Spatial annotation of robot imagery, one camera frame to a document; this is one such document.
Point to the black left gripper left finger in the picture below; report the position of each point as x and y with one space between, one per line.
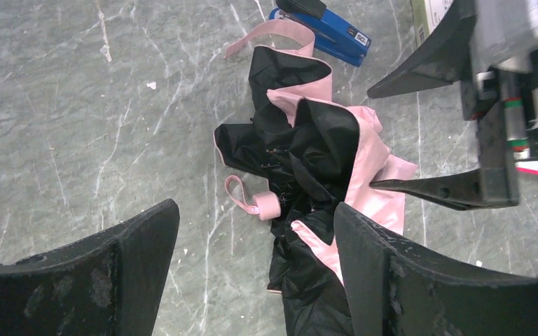
109 283

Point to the pink and black folding umbrella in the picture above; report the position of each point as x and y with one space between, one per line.
314 154

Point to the small white staple box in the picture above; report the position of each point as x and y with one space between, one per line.
427 14

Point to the blue and black stapler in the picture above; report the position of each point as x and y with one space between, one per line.
335 36

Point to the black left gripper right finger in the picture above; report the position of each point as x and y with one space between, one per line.
395 286

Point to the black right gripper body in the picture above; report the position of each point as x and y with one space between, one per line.
504 105

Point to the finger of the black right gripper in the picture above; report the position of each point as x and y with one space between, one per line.
489 188
440 61

